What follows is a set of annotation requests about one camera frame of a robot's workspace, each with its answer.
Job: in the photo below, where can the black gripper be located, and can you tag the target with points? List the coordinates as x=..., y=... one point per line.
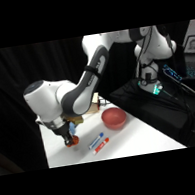
x=60, y=128

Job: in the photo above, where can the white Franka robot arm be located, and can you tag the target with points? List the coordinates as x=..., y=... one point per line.
x=84, y=87

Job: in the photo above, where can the pink bowl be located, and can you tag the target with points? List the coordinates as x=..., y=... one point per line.
x=114, y=118

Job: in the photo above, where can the blue and white marker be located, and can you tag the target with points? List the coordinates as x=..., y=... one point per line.
x=96, y=140

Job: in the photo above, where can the red and white marker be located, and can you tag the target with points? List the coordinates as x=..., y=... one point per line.
x=100, y=146

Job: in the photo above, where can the light wooden box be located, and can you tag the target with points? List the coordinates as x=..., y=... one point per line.
x=94, y=107

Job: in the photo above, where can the black curtain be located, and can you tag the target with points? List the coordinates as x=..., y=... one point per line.
x=6, y=85

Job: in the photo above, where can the black covered robot stand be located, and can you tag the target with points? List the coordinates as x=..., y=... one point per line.
x=147, y=105

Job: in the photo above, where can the blue lit device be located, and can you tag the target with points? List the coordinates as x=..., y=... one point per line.
x=172, y=72

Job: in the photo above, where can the framed portrait picture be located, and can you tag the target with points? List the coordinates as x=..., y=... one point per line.
x=192, y=45

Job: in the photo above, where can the tan wrist mount plate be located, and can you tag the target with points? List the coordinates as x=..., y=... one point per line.
x=74, y=119

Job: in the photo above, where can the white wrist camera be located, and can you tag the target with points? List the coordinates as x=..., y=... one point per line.
x=39, y=121

